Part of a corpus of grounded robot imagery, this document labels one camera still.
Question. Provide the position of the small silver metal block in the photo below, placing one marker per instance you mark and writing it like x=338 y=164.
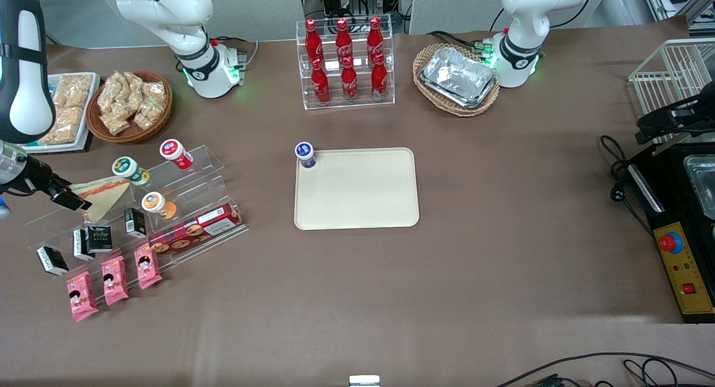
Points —
x=364 y=381

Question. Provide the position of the light wicker basket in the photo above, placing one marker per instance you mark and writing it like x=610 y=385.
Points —
x=424 y=96

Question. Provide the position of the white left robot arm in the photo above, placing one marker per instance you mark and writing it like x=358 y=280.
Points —
x=522 y=52

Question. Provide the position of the white rectangular snack tray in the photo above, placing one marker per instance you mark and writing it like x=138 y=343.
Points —
x=92 y=105

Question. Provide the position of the red emergency stop button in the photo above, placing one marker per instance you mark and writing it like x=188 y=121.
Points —
x=669 y=242

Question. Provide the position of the red lid yogurt cup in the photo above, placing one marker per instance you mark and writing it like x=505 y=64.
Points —
x=175 y=152

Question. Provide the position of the pink snack packet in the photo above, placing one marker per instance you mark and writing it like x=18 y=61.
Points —
x=81 y=296
x=147 y=267
x=115 y=281

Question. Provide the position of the red cola bottle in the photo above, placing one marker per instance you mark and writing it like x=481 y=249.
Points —
x=343 y=42
x=313 y=43
x=375 y=39
x=379 y=81
x=349 y=84
x=320 y=85

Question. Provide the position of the yellow control panel box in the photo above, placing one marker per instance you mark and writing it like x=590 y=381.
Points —
x=690 y=270

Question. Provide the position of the aluminium foil tray stack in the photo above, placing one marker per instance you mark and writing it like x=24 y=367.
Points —
x=458 y=75

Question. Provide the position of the metal pan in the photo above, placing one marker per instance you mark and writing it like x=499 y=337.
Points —
x=702 y=183

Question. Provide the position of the clear pack of crispy snacks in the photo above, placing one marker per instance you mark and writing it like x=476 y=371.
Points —
x=74 y=91
x=66 y=127

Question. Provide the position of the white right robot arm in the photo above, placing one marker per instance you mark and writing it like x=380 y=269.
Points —
x=195 y=57

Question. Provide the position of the green lid yogurt cup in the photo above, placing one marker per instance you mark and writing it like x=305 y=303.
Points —
x=128 y=169

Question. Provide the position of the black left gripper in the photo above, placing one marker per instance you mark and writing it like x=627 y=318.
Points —
x=688 y=112

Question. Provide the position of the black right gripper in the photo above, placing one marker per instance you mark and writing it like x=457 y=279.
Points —
x=38 y=176

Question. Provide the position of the cream plastic tray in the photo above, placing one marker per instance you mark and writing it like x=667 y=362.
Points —
x=357 y=189

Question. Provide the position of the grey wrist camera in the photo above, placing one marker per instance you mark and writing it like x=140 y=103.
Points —
x=10 y=161

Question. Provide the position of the clear acrylic bottle rack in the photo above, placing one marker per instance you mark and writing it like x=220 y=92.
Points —
x=360 y=103

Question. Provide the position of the small black carton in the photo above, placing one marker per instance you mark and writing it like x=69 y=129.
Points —
x=134 y=222
x=52 y=261
x=100 y=238
x=81 y=245

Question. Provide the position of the blue lid yogurt cup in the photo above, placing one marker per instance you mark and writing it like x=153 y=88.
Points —
x=305 y=153

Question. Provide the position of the dark red cookie box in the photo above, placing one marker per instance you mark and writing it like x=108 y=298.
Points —
x=195 y=229

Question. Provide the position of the dark brown wicker basket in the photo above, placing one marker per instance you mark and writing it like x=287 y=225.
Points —
x=162 y=116

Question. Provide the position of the black heating appliance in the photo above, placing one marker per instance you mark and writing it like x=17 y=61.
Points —
x=670 y=191

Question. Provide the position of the orange lid yogurt cup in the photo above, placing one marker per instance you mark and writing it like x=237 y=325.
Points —
x=156 y=204

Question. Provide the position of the clear bag of puffed snacks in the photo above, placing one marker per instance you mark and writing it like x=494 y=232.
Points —
x=147 y=114
x=133 y=84
x=110 y=94
x=115 y=124
x=155 y=92

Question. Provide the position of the grey partition panel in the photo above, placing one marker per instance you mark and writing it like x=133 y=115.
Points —
x=452 y=7
x=251 y=10

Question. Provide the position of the clear acrylic tiered stand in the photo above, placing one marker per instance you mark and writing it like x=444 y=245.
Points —
x=195 y=183

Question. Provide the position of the triangle sandwich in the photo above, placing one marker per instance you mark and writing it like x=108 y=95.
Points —
x=109 y=194

